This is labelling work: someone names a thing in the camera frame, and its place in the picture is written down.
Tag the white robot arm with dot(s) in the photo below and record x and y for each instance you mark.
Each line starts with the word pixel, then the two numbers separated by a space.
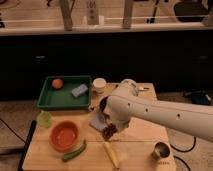
pixel 125 103

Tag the grey blue cloth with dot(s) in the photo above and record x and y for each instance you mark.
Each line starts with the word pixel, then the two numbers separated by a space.
pixel 98 122

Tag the blue sponge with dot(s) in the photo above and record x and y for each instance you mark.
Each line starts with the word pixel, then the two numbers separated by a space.
pixel 80 90

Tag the metal cup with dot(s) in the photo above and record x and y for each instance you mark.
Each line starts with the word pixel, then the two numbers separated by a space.
pixel 161 150

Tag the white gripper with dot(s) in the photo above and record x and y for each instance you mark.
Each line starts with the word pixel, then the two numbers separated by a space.
pixel 121 122

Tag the orange fruit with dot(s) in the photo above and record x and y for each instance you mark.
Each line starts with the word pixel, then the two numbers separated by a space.
pixel 57 83

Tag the green cup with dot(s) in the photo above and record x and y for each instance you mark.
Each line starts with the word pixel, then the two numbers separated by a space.
pixel 44 119

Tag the red bowl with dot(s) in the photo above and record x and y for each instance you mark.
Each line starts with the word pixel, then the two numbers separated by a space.
pixel 63 136

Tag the dark grape bunch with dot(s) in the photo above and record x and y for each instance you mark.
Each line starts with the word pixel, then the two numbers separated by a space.
pixel 109 131

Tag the green plastic tray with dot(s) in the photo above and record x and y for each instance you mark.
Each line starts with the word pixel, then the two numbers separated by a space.
pixel 62 99

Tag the dark blue device on floor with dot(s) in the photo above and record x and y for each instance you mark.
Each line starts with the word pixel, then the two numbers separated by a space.
pixel 201 98

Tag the green cucumber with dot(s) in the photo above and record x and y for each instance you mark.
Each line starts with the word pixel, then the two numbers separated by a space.
pixel 71 155

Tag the white cup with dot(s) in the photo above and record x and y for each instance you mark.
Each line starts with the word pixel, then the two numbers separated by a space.
pixel 99 85

